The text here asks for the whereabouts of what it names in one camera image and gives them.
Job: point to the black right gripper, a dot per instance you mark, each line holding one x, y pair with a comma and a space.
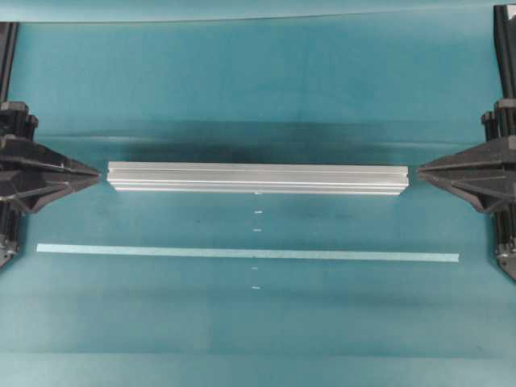
486, 195

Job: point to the silver aluminium extrusion rail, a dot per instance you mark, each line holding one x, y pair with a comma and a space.
234, 178

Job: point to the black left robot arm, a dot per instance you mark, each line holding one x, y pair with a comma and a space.
17, 121

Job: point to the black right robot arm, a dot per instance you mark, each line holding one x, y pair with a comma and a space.
484, 175

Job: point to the light blue tape strip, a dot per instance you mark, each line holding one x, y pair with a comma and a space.
249, 253

